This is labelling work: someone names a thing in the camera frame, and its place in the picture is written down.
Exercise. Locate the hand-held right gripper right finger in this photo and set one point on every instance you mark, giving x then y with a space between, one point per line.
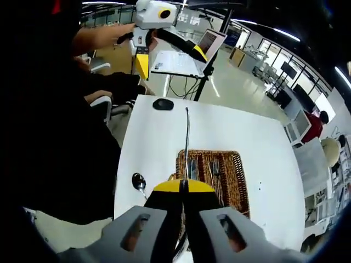
233 241

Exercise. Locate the black computer mouse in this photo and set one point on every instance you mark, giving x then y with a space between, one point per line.
163 104

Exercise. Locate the person's white office chair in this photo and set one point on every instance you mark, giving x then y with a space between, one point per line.
100 66

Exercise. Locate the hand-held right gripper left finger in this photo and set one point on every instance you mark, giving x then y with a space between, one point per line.
123 238

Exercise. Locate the wood and grey cabinet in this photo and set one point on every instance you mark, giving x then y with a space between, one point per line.
248 60

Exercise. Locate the person's black clothing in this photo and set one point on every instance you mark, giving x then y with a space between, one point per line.
55 137

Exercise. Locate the dark blue display board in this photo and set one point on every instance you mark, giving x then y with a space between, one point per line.
232 37

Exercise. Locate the grey mesh office chair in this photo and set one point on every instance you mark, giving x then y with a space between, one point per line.
310 167

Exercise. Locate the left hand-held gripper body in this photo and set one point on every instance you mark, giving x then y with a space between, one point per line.
148 13

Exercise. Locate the brown wicker storage slots tray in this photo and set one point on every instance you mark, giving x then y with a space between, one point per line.
233 178

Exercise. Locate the black screen on stand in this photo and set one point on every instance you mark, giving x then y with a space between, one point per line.
288 69

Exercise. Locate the person's left hand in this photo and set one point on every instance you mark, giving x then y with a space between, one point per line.
120 30

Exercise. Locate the black desk monitors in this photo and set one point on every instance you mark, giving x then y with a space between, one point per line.
301 94

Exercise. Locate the white laptop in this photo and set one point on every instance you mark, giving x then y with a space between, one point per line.
175 63

